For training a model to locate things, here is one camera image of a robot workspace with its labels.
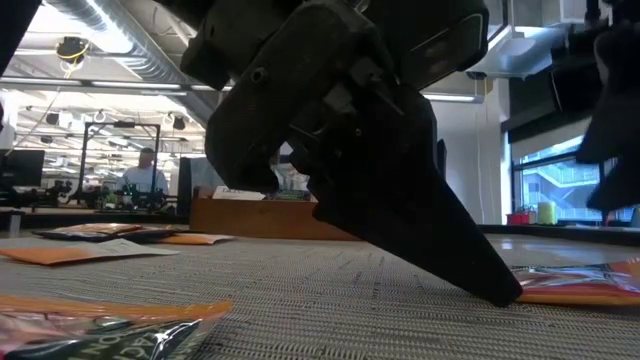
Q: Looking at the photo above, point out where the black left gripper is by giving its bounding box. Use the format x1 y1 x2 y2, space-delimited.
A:
204 4 401 195

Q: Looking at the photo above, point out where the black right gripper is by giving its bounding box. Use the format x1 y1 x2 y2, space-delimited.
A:
574 24 640 211

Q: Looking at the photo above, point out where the red orange tea packet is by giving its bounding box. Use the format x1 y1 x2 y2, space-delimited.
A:
512 257 640 308
0 293 235 360

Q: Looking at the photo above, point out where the wooden tea caddy box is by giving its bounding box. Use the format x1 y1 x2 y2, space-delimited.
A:
188 187 361 242

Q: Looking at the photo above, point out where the long ceiling light bar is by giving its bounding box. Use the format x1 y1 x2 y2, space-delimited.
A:
0 77 234 97
422 91 485 105

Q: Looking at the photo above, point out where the yellow green cylinder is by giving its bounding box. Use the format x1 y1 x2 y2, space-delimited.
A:
537 200 559 226

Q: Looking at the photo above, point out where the grey partition panel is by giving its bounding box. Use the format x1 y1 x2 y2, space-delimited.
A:
177 156 221 217

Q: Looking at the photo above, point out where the person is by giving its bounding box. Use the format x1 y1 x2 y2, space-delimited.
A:
119 147 170 209

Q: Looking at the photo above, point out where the white ceiling air unit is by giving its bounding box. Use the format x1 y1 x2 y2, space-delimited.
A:
464 24 574 80

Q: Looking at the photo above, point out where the grey woven placemat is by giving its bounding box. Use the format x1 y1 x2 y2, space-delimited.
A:
0 234 640 360

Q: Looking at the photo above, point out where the black robot arms set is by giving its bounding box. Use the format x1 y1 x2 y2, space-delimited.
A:
0 179 171 211

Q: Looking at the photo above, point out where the black computer monitor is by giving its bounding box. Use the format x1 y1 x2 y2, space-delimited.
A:
0 148 46 189

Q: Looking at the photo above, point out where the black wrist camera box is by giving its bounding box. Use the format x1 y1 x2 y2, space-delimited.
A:
372 0 491 94

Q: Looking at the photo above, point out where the silver corrugated ventilation duct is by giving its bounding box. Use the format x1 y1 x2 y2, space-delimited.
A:
44 0 231 129

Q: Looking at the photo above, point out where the black metal rig frame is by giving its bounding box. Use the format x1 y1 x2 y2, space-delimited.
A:
79 121 162 209

